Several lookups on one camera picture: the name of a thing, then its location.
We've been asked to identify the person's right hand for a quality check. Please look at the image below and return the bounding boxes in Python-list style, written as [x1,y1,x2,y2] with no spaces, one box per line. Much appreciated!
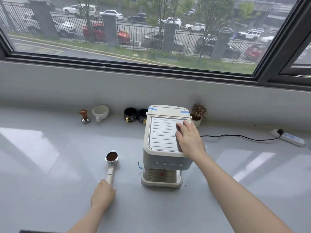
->
[175,119,207,162]

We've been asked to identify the person's left hand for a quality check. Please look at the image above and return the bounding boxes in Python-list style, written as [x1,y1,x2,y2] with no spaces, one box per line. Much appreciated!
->
[90,180,117,213]

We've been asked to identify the portafilter with cream handle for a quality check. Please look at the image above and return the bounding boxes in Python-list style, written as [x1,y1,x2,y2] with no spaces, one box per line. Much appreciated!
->
[105,150,119,188]

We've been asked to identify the cream white espresso machine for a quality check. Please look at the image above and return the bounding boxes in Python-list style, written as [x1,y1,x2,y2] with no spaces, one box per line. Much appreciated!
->
[141,105,195,190]

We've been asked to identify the person's left forearm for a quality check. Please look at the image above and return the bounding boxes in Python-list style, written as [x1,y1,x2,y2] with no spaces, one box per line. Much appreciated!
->
[66,206,110,233]

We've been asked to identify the person's right forearm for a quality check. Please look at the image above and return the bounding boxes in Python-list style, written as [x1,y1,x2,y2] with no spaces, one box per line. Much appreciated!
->
[194,153,295,233]

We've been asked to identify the small white plant pot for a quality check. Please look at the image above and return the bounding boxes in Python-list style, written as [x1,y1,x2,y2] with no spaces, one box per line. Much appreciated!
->
[190,114,202,129]

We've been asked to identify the small dried brown plant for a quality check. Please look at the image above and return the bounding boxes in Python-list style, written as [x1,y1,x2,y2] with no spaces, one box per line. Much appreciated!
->
[191,103,207,121]

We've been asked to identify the white ceramic cup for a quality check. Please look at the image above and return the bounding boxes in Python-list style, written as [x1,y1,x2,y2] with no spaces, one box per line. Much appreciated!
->
[92,105,109,122]

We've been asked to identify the grey stone fence pillar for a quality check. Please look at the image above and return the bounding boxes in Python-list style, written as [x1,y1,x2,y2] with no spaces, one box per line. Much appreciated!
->
[102,14,119,48]
[162,22,177,53]
[27,0,60,40]
[211,31,234,62]

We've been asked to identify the black metal fence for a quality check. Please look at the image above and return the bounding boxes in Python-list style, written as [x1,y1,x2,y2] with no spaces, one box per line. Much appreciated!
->
[0,1,268,64]

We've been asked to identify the white power strip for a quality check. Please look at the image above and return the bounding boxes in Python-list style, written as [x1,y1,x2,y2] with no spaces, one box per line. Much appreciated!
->
[270,129,305,147]

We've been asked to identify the green tree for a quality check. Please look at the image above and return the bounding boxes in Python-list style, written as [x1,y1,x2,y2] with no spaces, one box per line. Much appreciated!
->
[194,0,236,63]
[139,0,181,50]
[75,0,98,43]

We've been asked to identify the row of parked cars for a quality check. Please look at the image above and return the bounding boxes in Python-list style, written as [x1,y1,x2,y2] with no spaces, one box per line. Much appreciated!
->
[21,3,276,62]

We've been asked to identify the black cup with gold handle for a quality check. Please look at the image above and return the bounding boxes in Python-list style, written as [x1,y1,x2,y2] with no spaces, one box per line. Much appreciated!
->
[138,109,148,124]
[124,108,138,123]

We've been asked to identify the black power cable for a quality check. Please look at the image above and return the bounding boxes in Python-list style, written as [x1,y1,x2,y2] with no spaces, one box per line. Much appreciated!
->
[200,134,280,142]

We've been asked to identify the dark window frame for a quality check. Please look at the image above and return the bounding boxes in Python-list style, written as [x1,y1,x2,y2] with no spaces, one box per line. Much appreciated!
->
[0,0,311,91]

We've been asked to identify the wooden handled steel tamper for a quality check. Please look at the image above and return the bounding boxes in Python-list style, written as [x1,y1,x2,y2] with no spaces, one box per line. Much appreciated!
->
[79,109,91,124]

